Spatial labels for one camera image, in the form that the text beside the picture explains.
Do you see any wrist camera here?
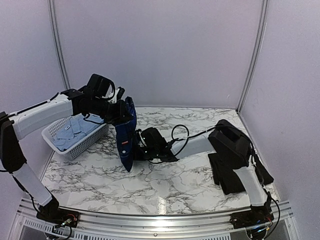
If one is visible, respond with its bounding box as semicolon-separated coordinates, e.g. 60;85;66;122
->
135;129;147;148
108;86;125;104

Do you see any white plastic laundry basket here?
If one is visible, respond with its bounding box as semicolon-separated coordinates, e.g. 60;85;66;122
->
41;116;109;160

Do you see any black shirt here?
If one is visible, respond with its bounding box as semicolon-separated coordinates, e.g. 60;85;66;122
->
208;153;274;195

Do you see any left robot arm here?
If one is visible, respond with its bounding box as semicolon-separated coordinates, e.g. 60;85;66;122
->
0;74;134;223

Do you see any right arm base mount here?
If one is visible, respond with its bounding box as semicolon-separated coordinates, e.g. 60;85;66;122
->
229;209;274;229

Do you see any aluminium front table rail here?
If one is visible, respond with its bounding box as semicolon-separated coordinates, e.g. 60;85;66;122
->
8;198;300;240

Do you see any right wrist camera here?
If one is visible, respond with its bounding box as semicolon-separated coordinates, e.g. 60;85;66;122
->
135;129;147;148

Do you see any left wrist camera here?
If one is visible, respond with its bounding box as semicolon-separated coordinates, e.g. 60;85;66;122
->
108;86;125;104

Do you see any blue plaid long sleeve shirt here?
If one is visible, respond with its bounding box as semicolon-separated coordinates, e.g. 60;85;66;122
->
115;96;138;172

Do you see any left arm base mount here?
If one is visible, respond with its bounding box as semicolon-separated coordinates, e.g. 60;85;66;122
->
36;208;80;228

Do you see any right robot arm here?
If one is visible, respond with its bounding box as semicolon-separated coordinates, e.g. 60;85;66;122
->
133;119;274;224

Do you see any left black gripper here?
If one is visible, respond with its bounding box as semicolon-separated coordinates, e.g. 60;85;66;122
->
91;96;133;125

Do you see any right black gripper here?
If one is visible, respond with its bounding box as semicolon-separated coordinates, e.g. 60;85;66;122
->
129;144;158;161

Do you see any light blue shirt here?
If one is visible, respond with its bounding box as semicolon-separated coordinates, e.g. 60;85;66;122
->
52;114;104;152

